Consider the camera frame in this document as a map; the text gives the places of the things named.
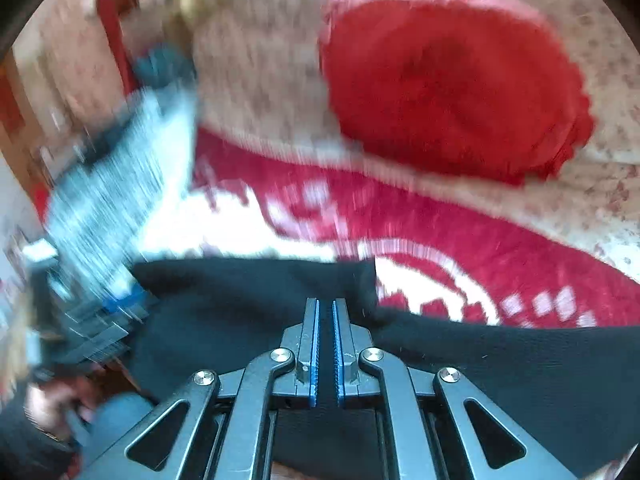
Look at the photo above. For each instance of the floral beige quilt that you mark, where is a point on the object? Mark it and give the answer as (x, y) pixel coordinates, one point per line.
(260, 86)

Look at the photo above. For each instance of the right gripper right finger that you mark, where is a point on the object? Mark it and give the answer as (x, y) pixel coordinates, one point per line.
(432, 425)

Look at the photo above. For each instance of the person's left hand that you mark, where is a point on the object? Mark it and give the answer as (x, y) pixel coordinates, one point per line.
(46, 405)

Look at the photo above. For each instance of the red and cream plush blanket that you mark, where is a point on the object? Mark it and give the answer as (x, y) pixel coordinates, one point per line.
(431, 257)

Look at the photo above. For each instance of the person's dark trouser leg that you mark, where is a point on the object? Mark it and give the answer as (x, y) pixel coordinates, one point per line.
(111, 421)

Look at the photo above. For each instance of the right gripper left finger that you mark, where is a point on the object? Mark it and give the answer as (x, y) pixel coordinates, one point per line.
(221, 426)

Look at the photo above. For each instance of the grey fleece garment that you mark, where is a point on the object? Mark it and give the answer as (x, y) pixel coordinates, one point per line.
(99, 206)

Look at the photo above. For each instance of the red ruffled heart pillow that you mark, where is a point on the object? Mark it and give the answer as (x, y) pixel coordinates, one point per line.
(477, 88)

